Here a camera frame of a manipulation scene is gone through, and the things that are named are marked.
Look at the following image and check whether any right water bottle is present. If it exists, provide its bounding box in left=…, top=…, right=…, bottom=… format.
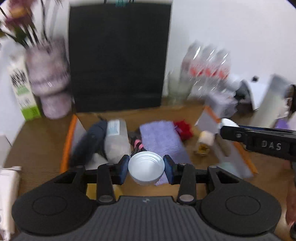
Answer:
left=215, top=49, right=231, bottom=92

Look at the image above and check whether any red cardboard box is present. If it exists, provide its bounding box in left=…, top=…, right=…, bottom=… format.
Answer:
left=60, top=105, right=258, bottom=176

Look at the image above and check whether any clear plastic cotton box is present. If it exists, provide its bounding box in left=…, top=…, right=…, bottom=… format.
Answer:
left=104, top=119, right=131, bottom=164

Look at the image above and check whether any dark blue pouch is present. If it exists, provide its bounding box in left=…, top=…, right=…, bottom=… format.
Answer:
left=69, top=119, right=107, bottom=168

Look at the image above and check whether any left water bottle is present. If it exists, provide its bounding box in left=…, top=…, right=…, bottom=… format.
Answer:
left=180, top=40, right=202, bottom=96

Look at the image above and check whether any person's right hand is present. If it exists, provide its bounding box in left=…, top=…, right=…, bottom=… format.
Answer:
left=285, top=180, right=296, bottom=227

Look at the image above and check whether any green white milk carton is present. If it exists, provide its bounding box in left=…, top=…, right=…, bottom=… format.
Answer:
left=8, top=54, right=41, bottom=121

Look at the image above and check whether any black paper shopping bag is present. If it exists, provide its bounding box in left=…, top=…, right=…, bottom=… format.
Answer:
left=68, top=1, right=171, bottom=113

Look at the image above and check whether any purple tissue pack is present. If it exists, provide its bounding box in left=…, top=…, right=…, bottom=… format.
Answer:
left=275, top=118, right=290, bottom=130

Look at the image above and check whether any dried rose bouquet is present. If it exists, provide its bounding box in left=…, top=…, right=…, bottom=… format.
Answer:
left=1, top=1, right=51, bottom=49

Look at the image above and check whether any white device with paper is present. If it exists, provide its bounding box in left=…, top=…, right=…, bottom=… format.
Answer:
left=234, top=79, right=269, bottom=111

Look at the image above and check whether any purple towel cloth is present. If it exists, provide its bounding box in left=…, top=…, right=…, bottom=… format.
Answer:
left=139, top=119, right=191, bottom=187

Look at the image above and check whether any water bottle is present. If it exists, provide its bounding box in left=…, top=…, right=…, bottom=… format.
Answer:
left=196, top=44, right=215, bottom=98
left=180, top=40, right=202, bottom=96
left=215, top=49, right=231, bottom=92

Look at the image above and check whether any clear glass cup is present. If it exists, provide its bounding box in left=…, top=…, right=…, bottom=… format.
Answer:
left=168, top=71, right=191, bottom=105

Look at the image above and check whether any middle water bottle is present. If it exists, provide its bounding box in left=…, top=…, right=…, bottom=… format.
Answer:
left=196, top=44, right=215, bottom=98

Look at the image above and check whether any lavender tin box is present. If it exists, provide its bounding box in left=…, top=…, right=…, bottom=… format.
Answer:
left=205, top=92, right=238, bottom=118

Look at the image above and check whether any white jar lid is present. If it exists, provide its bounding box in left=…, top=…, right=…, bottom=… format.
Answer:
left=128, top=151, right=165, bottom=185

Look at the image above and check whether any red fabric flower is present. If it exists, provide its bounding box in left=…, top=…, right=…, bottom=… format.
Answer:
left=174, top=120, right=193, bottom=142

